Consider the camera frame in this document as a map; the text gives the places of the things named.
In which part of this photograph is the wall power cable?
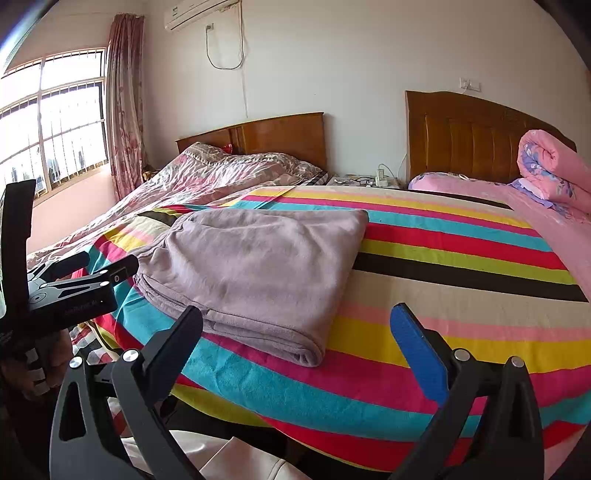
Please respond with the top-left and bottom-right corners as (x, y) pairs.
(205, 2), (247, 118)

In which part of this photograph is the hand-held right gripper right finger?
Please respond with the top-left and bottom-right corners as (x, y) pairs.
(389, 302), (544, 480)

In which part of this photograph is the floral curtain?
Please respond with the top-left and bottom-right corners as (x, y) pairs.
(106, 14), (148, 201)

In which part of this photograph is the striped multicolour blanket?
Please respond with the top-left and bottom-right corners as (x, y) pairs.
(69, 185), (591, 474)

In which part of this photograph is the person's left hand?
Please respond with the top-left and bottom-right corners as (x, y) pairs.
(0, 330), (75, 402)

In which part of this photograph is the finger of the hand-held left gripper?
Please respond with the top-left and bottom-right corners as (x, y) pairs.
(28, 251), (90, 284)
(60, 254), (139, 292)

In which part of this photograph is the pink pillow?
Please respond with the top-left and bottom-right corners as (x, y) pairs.
(409, 172), (513, 195)

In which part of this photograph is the plaid bed sheet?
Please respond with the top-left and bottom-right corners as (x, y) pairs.
(69, 323), (125, 365)

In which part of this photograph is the low wooden headboard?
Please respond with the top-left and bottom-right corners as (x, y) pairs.
(175, 112), (328, 169)

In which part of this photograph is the white air conditioner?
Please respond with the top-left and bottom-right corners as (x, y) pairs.
(164, 0), (238, 32)

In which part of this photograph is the rolled pink quilt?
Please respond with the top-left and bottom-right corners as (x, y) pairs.
(508, 129), (591, 217)

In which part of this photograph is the barred window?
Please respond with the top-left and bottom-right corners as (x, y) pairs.
(0, 46), (109, 204)

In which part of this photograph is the tall wooden headboard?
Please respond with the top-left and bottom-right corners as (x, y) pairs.
(405, 90), (578, 183)

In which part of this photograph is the nightstand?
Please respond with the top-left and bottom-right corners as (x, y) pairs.
(327, 173), (407, 190)

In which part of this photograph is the pink floral quilt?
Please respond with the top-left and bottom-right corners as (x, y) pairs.
(25, 142), (329, 278)

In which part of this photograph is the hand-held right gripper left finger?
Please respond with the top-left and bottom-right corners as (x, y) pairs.
(48, 305), (205, 480)

